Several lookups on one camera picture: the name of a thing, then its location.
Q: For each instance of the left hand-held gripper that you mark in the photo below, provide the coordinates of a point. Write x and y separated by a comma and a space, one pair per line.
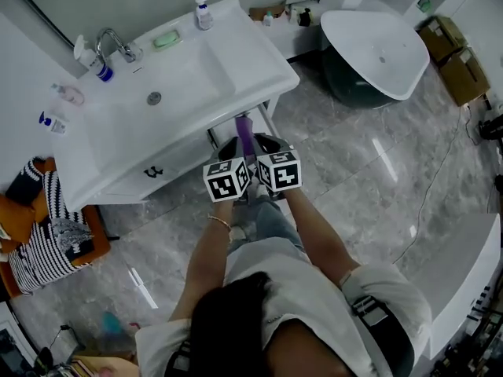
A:
224, 185

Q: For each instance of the person's blue jeans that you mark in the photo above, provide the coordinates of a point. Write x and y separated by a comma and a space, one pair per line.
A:
271, 222

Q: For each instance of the orange cushion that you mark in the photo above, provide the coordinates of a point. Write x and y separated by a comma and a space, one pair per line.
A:
17, 220

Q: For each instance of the person's right forearm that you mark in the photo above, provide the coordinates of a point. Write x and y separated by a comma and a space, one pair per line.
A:
322, 242

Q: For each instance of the dark cushion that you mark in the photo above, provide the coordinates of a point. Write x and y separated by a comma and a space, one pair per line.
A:
25, 187

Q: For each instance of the purple cloth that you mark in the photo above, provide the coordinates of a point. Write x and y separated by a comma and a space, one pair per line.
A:
243, 136

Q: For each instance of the white low shelf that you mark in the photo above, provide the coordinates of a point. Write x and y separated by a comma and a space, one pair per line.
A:
302, 37

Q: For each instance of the black white striped blanket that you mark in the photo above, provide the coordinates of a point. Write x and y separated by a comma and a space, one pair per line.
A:
39, 253

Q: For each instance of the brown basket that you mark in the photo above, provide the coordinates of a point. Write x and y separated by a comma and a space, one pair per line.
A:
259, 10

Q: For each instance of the small dark red object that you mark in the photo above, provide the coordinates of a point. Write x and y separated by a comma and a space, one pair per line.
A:
133, 324

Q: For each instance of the blue pump lotion bottle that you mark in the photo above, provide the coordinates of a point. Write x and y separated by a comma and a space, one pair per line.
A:
55, 124

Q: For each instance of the person's white shoe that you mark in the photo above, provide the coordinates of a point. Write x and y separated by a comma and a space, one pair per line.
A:
238, 235
263, 191

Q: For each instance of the black tripod stand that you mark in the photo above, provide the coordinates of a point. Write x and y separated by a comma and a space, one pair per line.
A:
491, 129

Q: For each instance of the white bathtub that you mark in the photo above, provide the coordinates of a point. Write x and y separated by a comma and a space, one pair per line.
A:
460, 269

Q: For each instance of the pink bottle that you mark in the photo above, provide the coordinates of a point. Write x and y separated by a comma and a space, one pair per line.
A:
70, 94

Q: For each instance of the black bottle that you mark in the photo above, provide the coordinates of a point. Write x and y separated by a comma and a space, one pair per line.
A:
305, 18

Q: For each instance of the person's left forearm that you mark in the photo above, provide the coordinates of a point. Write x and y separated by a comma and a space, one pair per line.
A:
204, 265

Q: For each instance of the white vanity cabinet with sink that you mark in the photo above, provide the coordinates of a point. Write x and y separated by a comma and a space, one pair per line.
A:
177, 85

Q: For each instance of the brown cardboard box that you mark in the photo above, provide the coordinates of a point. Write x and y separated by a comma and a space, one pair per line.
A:
442, 39
465, 77

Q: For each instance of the teal plastic object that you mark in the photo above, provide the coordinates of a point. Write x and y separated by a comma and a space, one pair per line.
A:
112, 323

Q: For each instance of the small white bottle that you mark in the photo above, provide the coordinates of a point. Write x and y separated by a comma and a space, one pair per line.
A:
268, 20

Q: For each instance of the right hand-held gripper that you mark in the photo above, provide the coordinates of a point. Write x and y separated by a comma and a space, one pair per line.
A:
285, 177

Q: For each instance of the person's white shirt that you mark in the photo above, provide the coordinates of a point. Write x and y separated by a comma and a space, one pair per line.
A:
306, 289

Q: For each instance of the chrome faucet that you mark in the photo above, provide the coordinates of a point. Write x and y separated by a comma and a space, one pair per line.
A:
125, 53

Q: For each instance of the green soap bar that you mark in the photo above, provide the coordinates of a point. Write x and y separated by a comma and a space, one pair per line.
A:
167, 39

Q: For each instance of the white spray bottle blue band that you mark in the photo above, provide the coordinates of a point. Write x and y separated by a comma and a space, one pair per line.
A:
96, 63

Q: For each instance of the white pump soap bottle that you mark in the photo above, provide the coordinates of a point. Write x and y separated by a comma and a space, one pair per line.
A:
204, 16

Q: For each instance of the dark green bathtub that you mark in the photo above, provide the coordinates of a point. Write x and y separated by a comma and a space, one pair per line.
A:
373, 53

